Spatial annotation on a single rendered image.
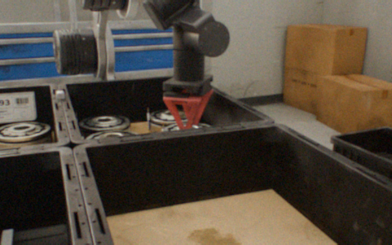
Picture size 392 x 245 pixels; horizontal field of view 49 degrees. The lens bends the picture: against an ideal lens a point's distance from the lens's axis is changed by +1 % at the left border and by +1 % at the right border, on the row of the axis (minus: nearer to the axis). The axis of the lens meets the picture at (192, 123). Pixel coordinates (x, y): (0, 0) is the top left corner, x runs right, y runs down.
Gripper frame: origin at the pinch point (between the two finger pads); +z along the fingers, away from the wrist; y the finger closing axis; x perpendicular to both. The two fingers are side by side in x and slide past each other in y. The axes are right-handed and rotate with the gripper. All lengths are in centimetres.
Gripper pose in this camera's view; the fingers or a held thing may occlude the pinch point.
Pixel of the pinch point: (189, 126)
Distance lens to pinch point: 80.7
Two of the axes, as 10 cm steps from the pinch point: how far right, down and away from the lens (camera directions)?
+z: 0.0, 9.5, 3.0
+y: 3.3, -2.9, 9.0
